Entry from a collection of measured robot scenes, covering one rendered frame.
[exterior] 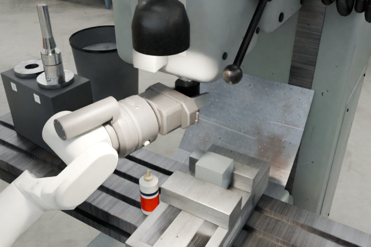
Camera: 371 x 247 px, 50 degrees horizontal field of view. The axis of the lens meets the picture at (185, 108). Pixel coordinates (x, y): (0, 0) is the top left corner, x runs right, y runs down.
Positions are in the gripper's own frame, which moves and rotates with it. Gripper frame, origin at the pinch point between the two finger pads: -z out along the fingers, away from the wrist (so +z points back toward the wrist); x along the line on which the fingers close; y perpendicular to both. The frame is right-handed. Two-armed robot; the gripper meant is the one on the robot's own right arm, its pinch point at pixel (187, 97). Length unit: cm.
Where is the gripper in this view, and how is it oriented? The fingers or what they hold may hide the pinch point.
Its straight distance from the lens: 75.4
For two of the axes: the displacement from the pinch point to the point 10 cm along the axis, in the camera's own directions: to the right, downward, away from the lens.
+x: -7.0, -3.7, 6.2
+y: 0.0, 8.6, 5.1
